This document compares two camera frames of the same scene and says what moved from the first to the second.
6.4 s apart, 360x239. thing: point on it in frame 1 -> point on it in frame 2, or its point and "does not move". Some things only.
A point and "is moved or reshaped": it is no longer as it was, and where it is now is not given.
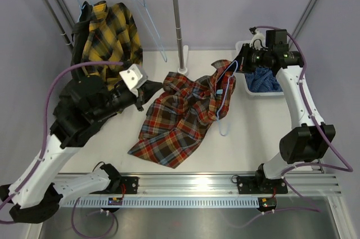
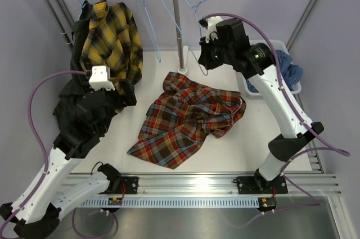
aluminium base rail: [226, 185] does not move
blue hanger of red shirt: [229, 77] -> [196, 5]
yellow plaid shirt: [113, 36] does not move
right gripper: [243, 58] -> [205, 59]
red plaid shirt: [180, 115] is moved or reshaped
